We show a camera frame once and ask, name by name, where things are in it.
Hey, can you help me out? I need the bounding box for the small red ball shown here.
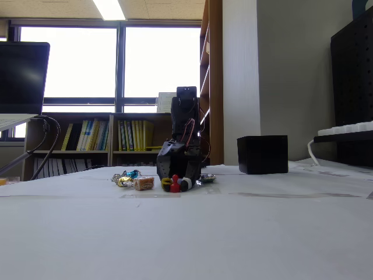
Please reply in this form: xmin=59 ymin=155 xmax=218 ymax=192
xmin=170 ymin=174 xmax=182 ymax=194

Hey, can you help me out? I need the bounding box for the black open box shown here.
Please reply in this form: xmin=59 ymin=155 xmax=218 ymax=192
xmin=237 ymin=135 xmax=289 ymax=175

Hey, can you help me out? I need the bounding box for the silver green candy packet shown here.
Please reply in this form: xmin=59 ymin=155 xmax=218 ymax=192
xmin=195 ymin=173 xmax=217 ymax=185

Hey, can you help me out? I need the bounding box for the clear-wrapped caramel candy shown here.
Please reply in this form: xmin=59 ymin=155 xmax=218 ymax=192
xmin=133 ymin=176 xmax=155 ymax=191

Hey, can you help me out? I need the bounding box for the blue foil candy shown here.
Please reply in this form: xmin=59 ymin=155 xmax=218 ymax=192
xmin=121 ymin=169 xmax=143 ymax=179

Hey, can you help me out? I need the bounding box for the yellow spine book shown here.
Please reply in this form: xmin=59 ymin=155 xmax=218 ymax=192
xmin=94 ymin=120 xmax=110 ymax=152
xmin=136 ymin=120 xmax=155 ymax=152
xmin=117 ymin=120 xmax=137 ymax=152

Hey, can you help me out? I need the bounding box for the gold foil candy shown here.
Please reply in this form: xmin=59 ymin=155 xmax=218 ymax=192
xmin=112 ymin=173 xmax=135 ymax=188

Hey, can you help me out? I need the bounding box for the white paper table cover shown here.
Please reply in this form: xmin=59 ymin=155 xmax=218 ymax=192
xmin=0 ymin=159 xmax=373 ymax=280

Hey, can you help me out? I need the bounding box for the white paper sign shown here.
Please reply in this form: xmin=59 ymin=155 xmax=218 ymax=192
xmin=157 ymin=92 xmax=177 ymax=114

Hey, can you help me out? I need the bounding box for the low wooden bookshelf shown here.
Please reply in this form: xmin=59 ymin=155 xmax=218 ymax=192
xmin=22 ymin=111 xmax=187 ymax=182

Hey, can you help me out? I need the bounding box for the tall wooden bookshelf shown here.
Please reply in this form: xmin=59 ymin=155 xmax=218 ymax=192
xmin=199 ymin=0 xmax=224 ymax=166

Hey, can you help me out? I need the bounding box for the white blue spine book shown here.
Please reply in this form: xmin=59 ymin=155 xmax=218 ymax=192
xmin=83 ymin=118 xmax=96 ymax=152

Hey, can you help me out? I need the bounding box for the leaning yellow book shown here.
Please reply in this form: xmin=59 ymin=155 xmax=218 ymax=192
xmin=61 ymin=123 xmax=74 ymax=152

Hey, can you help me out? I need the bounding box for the ceiling light panel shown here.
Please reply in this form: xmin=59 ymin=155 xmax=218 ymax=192
xmin=92 ymin=0 xmax=128 ymax=22

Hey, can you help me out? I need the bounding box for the white power strip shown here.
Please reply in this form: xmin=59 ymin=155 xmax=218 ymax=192
xmin=317 ymin=121 xmax=373 ymax=137

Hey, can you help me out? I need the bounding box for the laptop with dark screen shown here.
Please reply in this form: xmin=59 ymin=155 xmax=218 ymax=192
xmin=0 ymin=41 xmax=51 ymax=132

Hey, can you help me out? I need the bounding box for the black pegboard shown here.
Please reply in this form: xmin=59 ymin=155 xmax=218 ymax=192
xmin=330 ymin=10 xmax=373 ymax=167

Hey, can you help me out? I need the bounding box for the dark blue object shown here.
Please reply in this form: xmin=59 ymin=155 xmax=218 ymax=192
xmin=351 ymin=0 xmax=373 ymax=21

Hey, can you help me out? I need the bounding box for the dark window frame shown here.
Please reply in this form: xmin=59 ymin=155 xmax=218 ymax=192
xmin=8 ymin=19 xmax=202 ymax=114

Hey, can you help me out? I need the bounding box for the thick black laptop cable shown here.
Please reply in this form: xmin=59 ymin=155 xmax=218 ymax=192
xmin=29 ymin=115 xmax=62 ymax=181

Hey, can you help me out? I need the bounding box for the white power strip cable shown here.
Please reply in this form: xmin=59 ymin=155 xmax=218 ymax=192
xmin=307 ymin=139 xmax=322 ymax=167

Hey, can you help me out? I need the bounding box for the thin black laptop cable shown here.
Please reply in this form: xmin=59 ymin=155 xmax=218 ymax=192
xmin=0 ymin=117 xmax=49 ymax=175

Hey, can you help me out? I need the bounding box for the black rail under power strip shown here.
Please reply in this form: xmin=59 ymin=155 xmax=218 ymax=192
xmin=313 ymin=130 xmax=373 ymax=144

